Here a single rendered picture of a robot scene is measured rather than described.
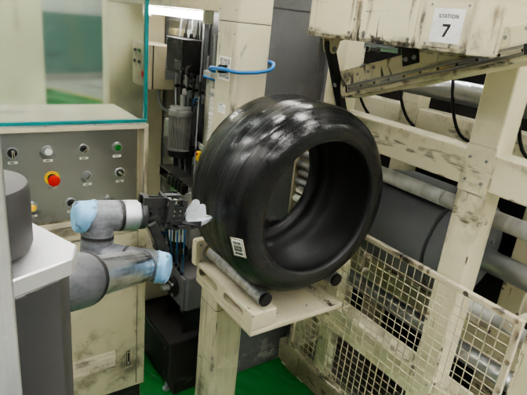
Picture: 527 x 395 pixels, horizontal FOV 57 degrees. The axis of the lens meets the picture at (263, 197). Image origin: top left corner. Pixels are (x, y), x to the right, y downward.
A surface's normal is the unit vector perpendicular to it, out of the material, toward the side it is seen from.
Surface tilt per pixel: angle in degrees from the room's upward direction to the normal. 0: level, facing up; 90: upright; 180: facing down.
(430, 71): 90
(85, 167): 90
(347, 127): 79
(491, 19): 90
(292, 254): 18
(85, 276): 62
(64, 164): 90
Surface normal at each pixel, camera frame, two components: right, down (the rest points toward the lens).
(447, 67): -0.83, 0.11
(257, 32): 0.56, 0.34
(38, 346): 0.82, 0.27
